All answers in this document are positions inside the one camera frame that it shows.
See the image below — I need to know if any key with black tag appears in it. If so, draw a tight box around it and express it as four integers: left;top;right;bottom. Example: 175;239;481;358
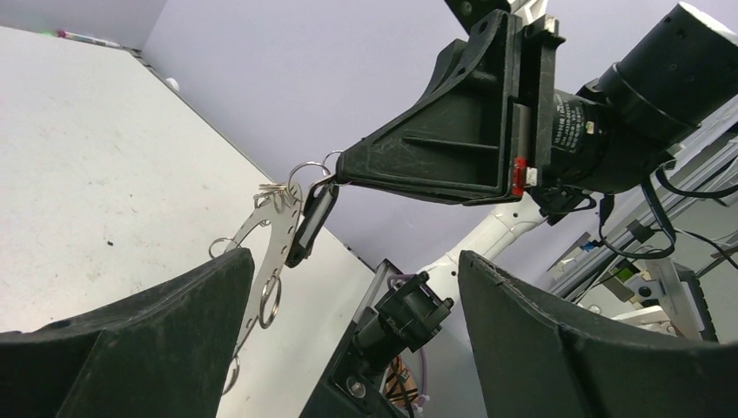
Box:
285;174;339;268

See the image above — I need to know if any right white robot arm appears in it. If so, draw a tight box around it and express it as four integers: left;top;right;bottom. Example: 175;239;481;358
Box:
335;1;737;298

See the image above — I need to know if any metal keyring disc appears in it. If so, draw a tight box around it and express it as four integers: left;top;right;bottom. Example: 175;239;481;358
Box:
208;150;342;396

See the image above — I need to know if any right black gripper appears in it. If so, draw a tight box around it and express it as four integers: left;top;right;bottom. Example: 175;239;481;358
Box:
335;10;566;206

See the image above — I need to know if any aluminium frame rail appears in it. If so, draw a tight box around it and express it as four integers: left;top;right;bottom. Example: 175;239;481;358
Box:
547;104;738;301

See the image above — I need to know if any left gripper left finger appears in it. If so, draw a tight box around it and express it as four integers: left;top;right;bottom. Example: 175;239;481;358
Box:
1;248;255;417

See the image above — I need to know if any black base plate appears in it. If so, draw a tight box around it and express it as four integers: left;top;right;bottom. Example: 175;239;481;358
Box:
299;260;416;418

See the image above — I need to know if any marker pen on rail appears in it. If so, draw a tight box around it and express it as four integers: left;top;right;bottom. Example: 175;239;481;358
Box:
56;30;122;49

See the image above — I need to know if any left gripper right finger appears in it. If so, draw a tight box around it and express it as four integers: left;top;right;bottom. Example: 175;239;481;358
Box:
458;251;737;417

